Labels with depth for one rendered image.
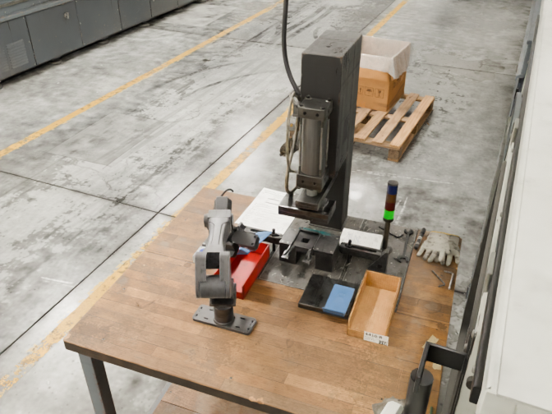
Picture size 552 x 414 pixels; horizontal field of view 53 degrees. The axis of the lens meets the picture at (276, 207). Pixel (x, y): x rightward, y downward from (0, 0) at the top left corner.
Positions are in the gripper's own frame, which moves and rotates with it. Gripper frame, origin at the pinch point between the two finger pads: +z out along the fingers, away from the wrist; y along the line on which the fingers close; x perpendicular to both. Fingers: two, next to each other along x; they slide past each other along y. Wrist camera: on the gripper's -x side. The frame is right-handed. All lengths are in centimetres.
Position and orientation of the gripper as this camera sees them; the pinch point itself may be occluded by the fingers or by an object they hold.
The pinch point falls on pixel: (235, 250)
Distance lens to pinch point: 188.5
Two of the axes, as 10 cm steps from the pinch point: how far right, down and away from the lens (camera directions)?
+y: 2.9, -8.7, 3.9
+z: 1.6, 4.4, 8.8
